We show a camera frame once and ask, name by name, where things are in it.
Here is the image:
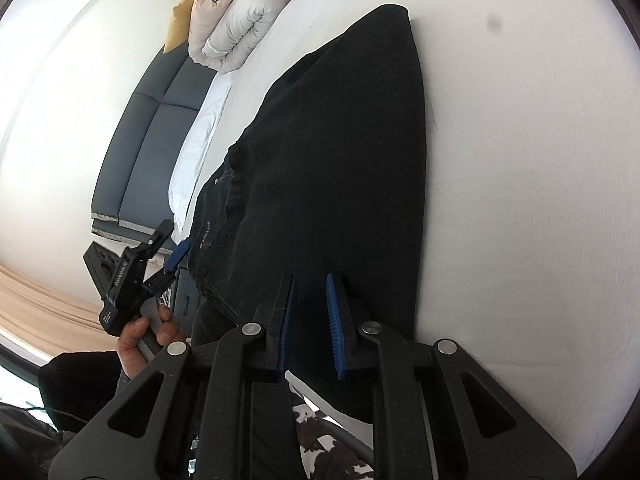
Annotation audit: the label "white pillow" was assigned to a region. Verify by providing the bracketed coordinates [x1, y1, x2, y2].
[167, 72, 233, 226]

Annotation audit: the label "black pants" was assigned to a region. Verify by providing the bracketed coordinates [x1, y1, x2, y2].
[187, 4, 426, 423]

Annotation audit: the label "white bed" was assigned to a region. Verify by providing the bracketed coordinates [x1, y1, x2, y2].
[167, 0, 633, 480]

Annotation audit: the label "grey padded headboard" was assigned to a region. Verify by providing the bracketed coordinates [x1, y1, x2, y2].
[90, 42, 216, 243]

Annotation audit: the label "person's left hand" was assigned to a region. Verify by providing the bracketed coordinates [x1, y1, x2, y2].
[116, 305, 190, 379]

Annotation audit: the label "person's left forearm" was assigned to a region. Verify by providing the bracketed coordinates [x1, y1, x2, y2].
[37, 350, 136, 433]

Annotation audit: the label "camouflage patterned cloth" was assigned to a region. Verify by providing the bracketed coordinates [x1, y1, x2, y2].
[290, 392, 376, 480]

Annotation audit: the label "folded beige duvet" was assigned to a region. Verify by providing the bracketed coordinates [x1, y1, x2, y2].
[188, 0, 296, 73]

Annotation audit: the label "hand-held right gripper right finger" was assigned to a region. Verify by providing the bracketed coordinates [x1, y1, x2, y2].
[326, 272, 582, 480]

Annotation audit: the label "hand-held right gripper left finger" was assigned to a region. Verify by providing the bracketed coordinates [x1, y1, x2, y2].
[47, 273, 298, 480]

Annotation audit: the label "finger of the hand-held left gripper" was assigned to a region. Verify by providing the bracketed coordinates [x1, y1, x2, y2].
[141, 219, 172, 262]
[144, 240, 191, 297]

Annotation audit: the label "yellow pillow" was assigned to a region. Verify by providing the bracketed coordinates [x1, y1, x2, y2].
[164, 0, 208, 53]

